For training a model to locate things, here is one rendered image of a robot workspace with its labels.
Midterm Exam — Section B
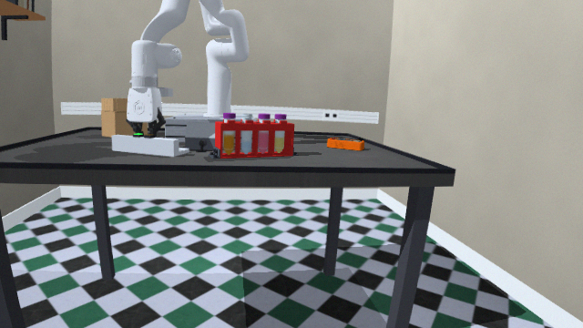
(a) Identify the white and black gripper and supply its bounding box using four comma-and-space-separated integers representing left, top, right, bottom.
126, 87, 166, 138

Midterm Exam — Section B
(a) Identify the orange digital multimeter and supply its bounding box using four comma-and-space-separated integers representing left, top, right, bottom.
327, 138, 364, 151

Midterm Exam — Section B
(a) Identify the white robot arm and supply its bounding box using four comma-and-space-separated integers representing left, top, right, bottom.
129, 0, 249, 118

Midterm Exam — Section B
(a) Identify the brown cardboard box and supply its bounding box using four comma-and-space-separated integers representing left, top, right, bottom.
101, 98, 148, 138

